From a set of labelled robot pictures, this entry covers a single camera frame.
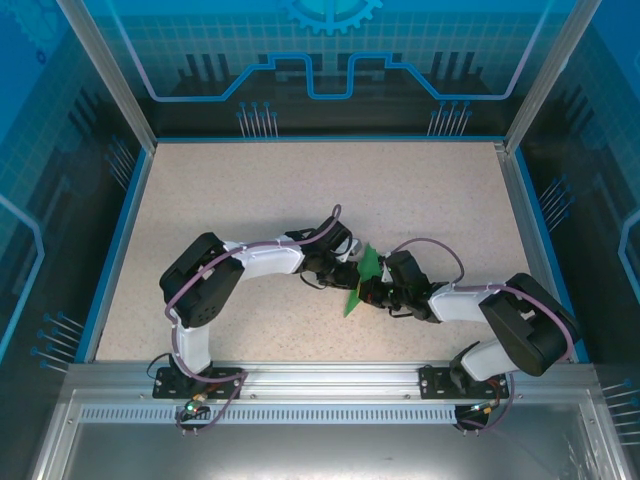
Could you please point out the blue table edge strip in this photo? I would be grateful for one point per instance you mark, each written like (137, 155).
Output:
(116, 255)
(548, 255)

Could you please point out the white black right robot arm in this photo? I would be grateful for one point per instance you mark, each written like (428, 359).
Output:
(460, 305)

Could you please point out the aluminium frame rail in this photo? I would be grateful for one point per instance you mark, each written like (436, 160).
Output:
(330, 380)

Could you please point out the aluminium side rail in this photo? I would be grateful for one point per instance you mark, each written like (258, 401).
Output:
(516, 200)

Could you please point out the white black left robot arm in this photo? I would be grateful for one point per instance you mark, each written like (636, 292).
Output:
(270, 262)

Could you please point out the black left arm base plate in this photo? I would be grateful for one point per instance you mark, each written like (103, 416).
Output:
(230, 374)

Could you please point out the grey metal tray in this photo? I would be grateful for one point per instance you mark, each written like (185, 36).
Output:
(320, 455)

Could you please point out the aluminium frame post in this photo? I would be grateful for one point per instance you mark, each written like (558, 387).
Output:
(543, 75)
(115, 75)

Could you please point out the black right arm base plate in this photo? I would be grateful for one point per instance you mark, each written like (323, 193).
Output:
(430, 382)

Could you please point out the green paper sheet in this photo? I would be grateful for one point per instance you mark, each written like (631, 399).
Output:
(369, 262)

